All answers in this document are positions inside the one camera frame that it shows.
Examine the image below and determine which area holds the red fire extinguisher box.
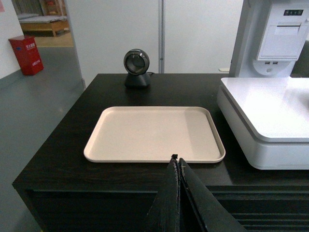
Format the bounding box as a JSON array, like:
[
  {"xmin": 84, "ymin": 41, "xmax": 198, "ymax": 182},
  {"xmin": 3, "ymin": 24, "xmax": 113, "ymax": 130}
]
[{"xmin": 8, "ymin": 35, "xmax": 44, "ymax": 75}]

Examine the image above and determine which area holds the black round barcode scanner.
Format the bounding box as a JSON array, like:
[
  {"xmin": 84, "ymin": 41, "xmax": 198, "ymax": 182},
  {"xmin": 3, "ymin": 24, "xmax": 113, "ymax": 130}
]
[{"xmin": 124, "ymin": 49, "xmax": 150, "ymax": 88}]

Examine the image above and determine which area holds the white checkout scale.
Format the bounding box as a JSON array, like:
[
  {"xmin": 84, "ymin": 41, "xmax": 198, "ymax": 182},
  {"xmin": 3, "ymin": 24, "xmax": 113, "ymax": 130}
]
[{"xmin": 217, "ymin": 77, "xmax": 309, "ymax": 170}]

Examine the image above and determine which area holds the wooden platform bench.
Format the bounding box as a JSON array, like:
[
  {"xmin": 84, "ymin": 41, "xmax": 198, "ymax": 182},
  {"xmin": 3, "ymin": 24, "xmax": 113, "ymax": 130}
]
[{"xmin": 19, "ymin": 15, "xmax": 70, "ymax": 37}]

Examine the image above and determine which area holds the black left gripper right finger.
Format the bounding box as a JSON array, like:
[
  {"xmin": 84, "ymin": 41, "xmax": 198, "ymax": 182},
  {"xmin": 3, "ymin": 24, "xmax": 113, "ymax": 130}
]
[{"xmin": 179, "ymin": 158, "xmax": 246, "ymax": 232}]

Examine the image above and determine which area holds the black checkout counter cabinet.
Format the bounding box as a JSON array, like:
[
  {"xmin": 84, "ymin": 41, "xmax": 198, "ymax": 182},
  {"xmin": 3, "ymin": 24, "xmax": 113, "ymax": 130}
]
[{"xmin": 13, "ymin": 74, "xmax": 309, "ymax": 232}]

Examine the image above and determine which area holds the white receipt printer kiosk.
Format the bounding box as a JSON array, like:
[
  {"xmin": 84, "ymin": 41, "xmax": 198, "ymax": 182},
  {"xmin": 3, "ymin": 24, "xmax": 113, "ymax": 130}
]
[{"xmin": 229, "ymin": 0, "xmax": 309, "ymax": 78}]

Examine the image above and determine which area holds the beige plastic tray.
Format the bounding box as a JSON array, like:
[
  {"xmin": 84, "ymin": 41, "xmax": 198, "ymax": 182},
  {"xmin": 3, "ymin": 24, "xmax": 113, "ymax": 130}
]
[{"xmin": 84, "ymin": 106, "xmax": 226, "ymax": 163}]

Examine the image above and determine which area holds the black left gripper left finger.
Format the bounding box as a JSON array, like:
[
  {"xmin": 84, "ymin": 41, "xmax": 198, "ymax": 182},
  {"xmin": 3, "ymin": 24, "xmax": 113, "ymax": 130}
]
[{"xmin": 142, "ymin": 154, "xmax": 180, "ymax": 232}]

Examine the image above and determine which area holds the white vertical partition post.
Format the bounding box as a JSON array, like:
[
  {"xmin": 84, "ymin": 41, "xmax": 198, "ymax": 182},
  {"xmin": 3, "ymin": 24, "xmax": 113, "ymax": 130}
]
[{"xmin": 158, "ymin": 0, "xmax": 165, "ymax": 73}]

